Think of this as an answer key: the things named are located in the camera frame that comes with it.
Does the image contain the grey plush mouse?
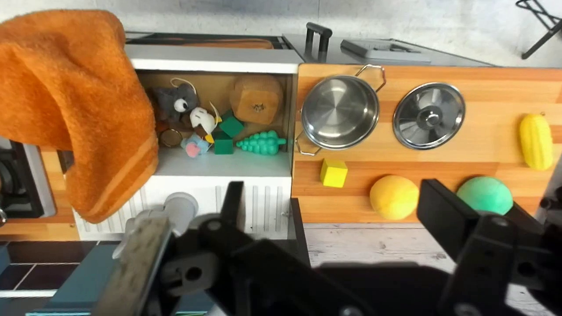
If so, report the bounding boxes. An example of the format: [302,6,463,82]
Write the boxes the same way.
[151,78,201,129]

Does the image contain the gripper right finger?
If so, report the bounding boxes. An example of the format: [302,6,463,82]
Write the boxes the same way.
[416,179,562,316]

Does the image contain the silver pot lid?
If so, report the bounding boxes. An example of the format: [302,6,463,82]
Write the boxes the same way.
[392,82,466,150]

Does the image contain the orange towel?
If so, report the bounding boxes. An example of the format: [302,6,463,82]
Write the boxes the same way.
[0,10,159,224]

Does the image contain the wooden faceted block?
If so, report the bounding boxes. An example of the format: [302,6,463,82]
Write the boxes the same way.
[229,75,284,126]

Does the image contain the green cube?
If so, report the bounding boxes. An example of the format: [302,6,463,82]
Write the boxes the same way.
[219,110,245,138]
[213,131,234,155]

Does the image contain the green toy grapes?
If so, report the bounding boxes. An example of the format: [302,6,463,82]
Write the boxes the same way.
[236,130,287,156]

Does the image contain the metal ring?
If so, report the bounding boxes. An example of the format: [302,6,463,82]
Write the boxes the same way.
[159,128,184,148]

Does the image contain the black stand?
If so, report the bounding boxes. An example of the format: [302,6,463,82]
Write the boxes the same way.
[515,0,562,60]

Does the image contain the pink and blue small toy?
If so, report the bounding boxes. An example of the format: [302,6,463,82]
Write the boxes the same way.
[180,134,211,158]

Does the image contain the yellow toy corn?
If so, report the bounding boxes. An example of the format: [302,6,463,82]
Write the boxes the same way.
[519,113,554,171]

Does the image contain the silver pot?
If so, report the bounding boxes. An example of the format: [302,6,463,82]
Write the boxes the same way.
[295,64,387,156]

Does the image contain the yellow ball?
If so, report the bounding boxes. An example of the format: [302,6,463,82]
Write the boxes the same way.
[369,175,420,220]

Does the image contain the white toy sink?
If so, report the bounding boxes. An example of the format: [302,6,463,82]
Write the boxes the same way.
[75,44,303,241]

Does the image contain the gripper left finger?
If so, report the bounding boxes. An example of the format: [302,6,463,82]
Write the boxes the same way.
[145,181,374,316]

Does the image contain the green ball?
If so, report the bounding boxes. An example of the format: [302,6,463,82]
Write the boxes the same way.
[456,176,514,215]

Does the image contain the white plush bird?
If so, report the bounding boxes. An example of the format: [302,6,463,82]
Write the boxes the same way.
[190,102,223,144]

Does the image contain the grey toy tap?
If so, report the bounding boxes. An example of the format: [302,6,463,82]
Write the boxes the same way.
[113,192,199,259]

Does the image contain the black stove burner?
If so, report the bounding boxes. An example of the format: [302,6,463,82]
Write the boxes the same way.
[0,138,57,219]

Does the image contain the toy kitchen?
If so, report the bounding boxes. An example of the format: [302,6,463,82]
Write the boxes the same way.
[0,22,562,316]

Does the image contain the yellow cube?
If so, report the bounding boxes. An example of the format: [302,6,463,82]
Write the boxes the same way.
[320,158,348,188]

